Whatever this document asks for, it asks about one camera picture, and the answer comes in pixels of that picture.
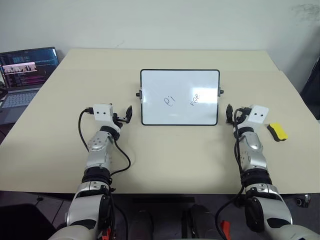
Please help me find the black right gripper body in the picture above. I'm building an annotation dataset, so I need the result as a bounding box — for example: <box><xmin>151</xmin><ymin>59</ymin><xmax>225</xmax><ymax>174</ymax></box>
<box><xmin>233</xmin><ymin>106</ymin><xmax>251</xmax><ymax>124</ymax></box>

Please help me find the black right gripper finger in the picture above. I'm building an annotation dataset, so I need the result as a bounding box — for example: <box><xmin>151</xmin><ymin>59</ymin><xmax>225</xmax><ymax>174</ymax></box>
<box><xmin>225</xmin><ymin>104</ymin><xmax>234</xmax><ymax>124</ymax></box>

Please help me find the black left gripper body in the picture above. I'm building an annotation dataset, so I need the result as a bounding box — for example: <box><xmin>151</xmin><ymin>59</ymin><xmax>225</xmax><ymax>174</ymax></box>
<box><xmin>112</xmin><ymin>112</ymin><xmax>128</xmax><ymax>125</ymax></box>

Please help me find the yellow and black eraser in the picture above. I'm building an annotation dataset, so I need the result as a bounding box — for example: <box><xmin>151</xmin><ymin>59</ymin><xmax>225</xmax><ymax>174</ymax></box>
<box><xmin>266</xmin><ymin>122</ymin><xmax>289</xmax><ymax>143</ymax></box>

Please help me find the black-framed small whiteboard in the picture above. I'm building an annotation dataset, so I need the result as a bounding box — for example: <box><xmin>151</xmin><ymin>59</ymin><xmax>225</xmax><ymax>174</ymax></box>
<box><xmin>135</xmin><ymin>68</ymin><xmax>225</xmax><ymax>127</ymax></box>

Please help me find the black chair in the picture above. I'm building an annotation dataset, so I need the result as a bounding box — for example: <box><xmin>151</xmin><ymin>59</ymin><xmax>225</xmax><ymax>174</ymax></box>
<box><xmin>299</xmin><ymin>55</ymin><xmax>320</xmax><ymax>119</ymax></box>

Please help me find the open grey laptop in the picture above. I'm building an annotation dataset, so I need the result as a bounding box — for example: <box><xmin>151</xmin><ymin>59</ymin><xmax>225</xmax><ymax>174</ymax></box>
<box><xmin>0</xmin><ymin>46</ymin><xmax>61</xmax><ymax>125</ymax></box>

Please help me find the small black silver device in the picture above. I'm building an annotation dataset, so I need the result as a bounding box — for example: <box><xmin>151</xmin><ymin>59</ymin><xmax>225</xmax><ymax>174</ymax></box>
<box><xmin>296</xmin><ymin>194</ymin><xmax>312</xmax><ymax>208</ymax></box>

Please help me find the dark rounded shape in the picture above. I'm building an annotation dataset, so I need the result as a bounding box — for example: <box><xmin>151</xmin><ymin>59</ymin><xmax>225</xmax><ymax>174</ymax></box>
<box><xmin>187</xmin><ymin>204</ymin><xmax>221</xmax><ymax>240</ymax></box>

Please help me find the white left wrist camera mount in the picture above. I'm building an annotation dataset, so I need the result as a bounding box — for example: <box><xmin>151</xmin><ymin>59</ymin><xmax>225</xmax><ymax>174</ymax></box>
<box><xmin>92</xmin><ymin>103</ymin><xmax>122</xmax><ymax>132</ymax></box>

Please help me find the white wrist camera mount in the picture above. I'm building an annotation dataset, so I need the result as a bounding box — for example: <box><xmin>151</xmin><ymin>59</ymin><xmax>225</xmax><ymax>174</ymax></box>
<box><xmin>240</xmin><ymin>104</ymin><xmax>271</xmax><ymax>131</ymax></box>
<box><xmin>92</xmin><ymin>103</ymin><xmax>122</xmax><ymax>132</ymax></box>

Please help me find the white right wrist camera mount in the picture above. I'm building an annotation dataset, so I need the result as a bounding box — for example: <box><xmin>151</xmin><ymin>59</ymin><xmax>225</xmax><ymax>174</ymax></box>
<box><xmin>240</xmin><ymin>104</ymin><xmax>271</xmax><ymax>131</ymax></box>

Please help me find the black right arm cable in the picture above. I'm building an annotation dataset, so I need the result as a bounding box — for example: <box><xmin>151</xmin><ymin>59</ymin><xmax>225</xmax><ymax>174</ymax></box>
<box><xmin>215</xmin><ymin>107</ymin><xmax>247</xmax><ymax>240</ymax></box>

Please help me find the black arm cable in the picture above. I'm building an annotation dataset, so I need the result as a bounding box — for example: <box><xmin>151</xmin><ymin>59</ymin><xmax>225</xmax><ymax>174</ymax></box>
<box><xmin>78</xmin><ymin>106</ymin><xmax>132</xmax><ymax>176</ymax></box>
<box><xmin>215</xmin><ymin>107</ymin><xmax>247</xmax><ymax>240</ymax></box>

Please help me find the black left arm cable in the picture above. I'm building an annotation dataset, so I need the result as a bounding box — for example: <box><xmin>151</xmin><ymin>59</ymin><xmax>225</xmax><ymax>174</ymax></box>
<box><xmin>78</xmin><ymin>106</ymin><xmax>132</xmax><ymax>176</ymax></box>

